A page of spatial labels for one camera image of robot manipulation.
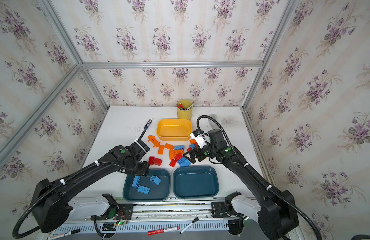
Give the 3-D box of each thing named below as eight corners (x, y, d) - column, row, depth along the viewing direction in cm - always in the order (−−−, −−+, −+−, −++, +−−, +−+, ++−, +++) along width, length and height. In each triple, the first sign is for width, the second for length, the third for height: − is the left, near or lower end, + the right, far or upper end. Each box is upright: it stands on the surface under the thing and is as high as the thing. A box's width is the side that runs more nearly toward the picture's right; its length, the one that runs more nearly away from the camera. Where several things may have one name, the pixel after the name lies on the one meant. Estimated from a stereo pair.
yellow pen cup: (177, 122, 112) (176, 110, 101) (177, 112, 119) (177, 99, 108) (192, 122, 112) (193, 110, 102) (191, 112, 119) (192, 99, 109)
